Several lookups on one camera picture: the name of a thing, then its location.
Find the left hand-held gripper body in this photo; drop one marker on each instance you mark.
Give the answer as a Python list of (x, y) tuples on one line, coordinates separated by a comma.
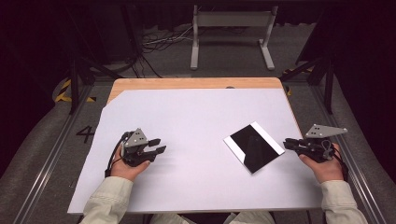
[(134, 148)]

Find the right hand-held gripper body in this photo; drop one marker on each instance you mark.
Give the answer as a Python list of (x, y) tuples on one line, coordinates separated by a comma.
[(317, 149)]

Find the person's right hand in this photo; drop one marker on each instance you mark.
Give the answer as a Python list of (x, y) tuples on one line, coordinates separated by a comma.
[(325, 169)]

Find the person's left hand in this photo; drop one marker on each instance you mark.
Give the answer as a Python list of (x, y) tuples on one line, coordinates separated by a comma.
[(124, 169)]

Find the black tripod stand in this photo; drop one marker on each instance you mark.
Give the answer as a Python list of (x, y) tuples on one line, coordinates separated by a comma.
[(74, 81), (328, 84)]

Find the person's left leg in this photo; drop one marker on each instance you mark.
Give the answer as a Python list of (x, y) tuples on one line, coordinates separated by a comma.
[(169, 219)]

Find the person's leg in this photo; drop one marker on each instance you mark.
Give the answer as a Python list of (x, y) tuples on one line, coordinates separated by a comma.
[(249, 218), (169, 219)]

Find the person's right leg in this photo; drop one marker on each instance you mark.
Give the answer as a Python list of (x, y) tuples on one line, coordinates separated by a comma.
[(249, 218)]

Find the yellow black hazard tape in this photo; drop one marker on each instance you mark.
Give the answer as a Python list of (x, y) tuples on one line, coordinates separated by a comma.
[(63, 93)]

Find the white metal stand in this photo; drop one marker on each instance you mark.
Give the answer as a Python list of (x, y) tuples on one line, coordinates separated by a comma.
[(232, 18)]

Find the aluminium floor rail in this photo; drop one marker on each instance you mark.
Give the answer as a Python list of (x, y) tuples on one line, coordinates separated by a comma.
[(351, 168), (46, 165)]

